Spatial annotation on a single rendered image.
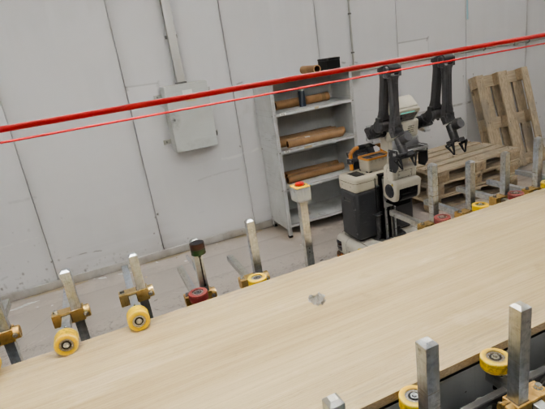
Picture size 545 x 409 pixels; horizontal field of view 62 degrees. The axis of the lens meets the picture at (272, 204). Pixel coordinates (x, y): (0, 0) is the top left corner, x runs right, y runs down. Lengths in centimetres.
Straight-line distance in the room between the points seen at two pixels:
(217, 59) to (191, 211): 151
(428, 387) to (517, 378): 30
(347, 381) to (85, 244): 360
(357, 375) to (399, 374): 12
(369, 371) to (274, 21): 392
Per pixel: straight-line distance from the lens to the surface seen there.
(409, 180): 339
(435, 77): 330
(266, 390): 137
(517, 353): 130
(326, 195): 520
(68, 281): 189
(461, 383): 159
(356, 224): 361
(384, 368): 140
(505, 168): 278
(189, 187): 461
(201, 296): 190
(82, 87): 440
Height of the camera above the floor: 178
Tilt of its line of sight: 18 degrees down
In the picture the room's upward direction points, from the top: 9 degrees counter-clockwise
